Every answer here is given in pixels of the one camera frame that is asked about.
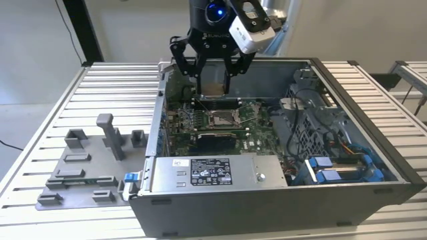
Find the grey metal disk bay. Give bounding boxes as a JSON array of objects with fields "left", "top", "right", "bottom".
[{"left": 279, "top": 66, "right": 349, "bottom": 161}]

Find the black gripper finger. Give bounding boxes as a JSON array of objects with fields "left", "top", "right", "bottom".
[
  {"left": 168, "top": 35, "right": 207, "bottom": 96},
  {"left": 222, "top": 50, "right": 255, "bottom": 95}
]

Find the CPU socket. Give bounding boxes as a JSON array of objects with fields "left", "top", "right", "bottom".
[{"left": 207, "top": 109, "right": 240, "bottom": 130}]

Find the metal slat side table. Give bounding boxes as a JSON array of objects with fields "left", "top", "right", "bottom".
[{"left": 389, "top": 59, "right": 427, "bottom": 118}]

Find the silver square CPU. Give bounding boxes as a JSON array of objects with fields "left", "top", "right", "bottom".
[{"left": 200, "top": 83, "right": 226, "bottom": 98}]

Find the metal socket cover frame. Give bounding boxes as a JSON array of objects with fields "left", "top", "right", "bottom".
[{"left": 236, "top": 102, "right": 266, "bottom": 124}]

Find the thin metal locking lever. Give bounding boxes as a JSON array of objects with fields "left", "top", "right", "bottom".
[{"left": 192, "top": 97, "right": 215, "bottom": 114}]

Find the silver power supply unit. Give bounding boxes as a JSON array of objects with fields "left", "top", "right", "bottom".
[{"left": 148, "top": 152, "right": 290, "bottom": 194}]

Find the thin black floor cable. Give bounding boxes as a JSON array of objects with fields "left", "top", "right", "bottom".
[{"left": 0, "top": 139, "right": 26, "bottom": 152}]

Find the blue disk carrier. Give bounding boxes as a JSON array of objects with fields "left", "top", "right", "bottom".
[
  {"left": 303, "top": 156, "right": 335, "bottom": 169},
  {"left": 312, "top": 169, "right": 342, "bottom": 185}
]

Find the green motherboard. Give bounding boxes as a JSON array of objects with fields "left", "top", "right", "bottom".
[{"left": 162, "top": 96, "right": 286, "bottom": 161}]

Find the black upright pillar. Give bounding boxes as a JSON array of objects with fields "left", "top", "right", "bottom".
[{"left": 62, "top": 0, "right": 106, "bottom": 66}]

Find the green RAM stick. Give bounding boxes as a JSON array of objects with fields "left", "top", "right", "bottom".
[{"left": 62, "top": 177, "right": 103, "bottom": 188}]

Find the orange wire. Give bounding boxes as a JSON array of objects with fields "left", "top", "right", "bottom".
[{"left": 339, "top": 142, "right": 357, "bottom": 156}]

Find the RAM slot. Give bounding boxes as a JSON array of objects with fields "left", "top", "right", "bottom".
[
  {"left": 191, "top": 96, "right": 244, "bottom": 107},
  {"left": 168, "top": 126, "right": 251, "bottom": 136}
]

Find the black graphics card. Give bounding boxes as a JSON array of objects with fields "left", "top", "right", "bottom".
[{"left": 195, "top": 132, "right": 239, "bottom": 152}]

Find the blue plastic disk bracket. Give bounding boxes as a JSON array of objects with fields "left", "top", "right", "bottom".
[{"left": 346, "top": 142, "right": 385, "bottom": 183}]

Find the thin black wall cable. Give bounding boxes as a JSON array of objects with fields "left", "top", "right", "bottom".
[{"left": 54, "top": 0, "right": 84, "bottom": 66}]

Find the grey plastic parts rack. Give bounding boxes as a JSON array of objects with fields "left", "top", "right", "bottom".
[{"left": 35, "top": 113, "right": 151, "bottom": 211}]

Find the black wire in case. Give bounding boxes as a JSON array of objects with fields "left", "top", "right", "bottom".
[{"left": 284, "top": 87, "right": 322, "bottom": 161}]

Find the black box under table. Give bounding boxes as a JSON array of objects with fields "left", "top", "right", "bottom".
[{"left": 369, "top": 72, "right": 403, "bottom": 91}]

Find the black open PC case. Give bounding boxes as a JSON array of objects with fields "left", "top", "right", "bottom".
[{"left": 128, "top": 56, "right": 425, "bottom": 238}]

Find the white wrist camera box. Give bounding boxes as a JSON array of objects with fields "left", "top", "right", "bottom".
[{"left": 228, "top": 0, "right": 278, "bottom": 55}]

